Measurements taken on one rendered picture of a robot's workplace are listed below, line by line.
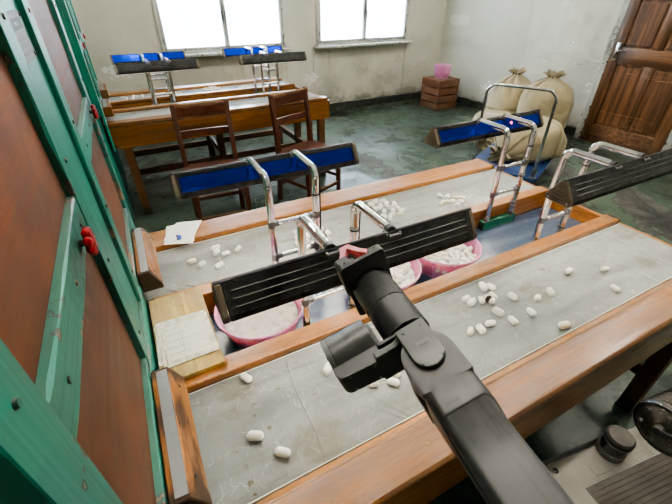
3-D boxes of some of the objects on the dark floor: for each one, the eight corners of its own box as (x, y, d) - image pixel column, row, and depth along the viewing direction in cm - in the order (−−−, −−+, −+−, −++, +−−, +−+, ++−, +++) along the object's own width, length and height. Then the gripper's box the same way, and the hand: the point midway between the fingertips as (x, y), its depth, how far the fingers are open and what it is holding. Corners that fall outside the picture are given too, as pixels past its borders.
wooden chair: (200, 241, 282) (170, 118, 230) (194, 216, 314) (166, 103, 262) (257, 229, 296) (241, 111, 245) (245, 206, 329) (229, 97, 277)
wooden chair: (310, 214, 316) (305, 102, 264) (276, 199, 339) (266, 94, 287) (343, 197, 343) (345, 92, 291) (310, 184, 366) (306, 85, 315)
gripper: (418, 320, 52) (370, 259, 63) (405, 271, 45) (354, 213, 57) (376, 344, 51) (335, 278, 63) (356, 297, 44) (314, 233, 56)
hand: (346, 250), depth 59 cm, fingers closed
